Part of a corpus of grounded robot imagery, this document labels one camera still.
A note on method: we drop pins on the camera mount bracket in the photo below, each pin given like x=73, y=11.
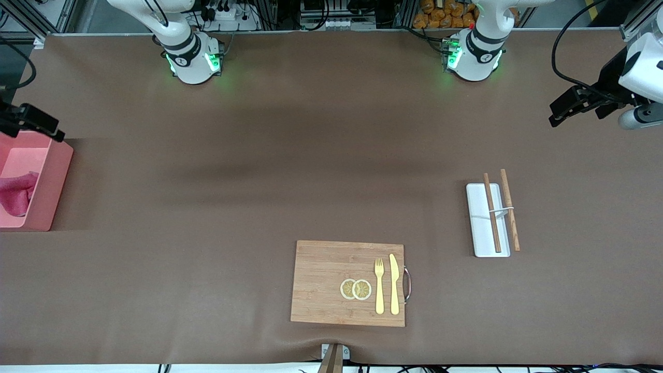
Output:
x=333, y=357

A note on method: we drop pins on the white rectangular tray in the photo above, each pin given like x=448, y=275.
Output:
x=479, y=228

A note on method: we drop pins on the orange packaged goods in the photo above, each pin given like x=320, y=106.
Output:
x=440, y=15

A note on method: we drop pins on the lemon slice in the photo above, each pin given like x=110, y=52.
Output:
x=362, y=289
x=346, y=289

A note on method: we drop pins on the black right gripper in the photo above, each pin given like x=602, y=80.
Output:
x=15, y=118

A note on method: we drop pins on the red cloth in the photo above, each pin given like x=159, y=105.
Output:
x=15, y=194

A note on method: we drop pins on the yellow fork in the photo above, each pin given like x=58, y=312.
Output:
x=379, y=290

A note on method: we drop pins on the aluminium frame post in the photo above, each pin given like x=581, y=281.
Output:
x=36, y=31
x=634, y=26

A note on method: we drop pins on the brown wooden chopstick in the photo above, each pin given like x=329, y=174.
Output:
x=492, y=212
x=510, y=212

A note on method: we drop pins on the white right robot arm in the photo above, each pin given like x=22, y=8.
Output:
x=189, y=62

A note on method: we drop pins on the wooden cutting board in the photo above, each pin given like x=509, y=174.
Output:
x=326, y=280

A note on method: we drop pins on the pink plastic bin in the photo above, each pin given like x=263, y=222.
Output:
x=49, y=181

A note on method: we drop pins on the thin metal chopstick rest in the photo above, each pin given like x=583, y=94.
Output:
x=502, y=209

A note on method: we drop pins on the yellow knife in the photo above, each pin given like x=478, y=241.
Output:
x=394, y=285

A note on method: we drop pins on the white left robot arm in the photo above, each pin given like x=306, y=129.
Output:
x=474, y=59

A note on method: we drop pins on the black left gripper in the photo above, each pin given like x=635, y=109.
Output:
x=609, y=80

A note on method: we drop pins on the white power strip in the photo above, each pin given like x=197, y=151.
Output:
x=228, y=18

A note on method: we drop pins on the black electronics box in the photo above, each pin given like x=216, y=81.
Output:
x=336, y=13

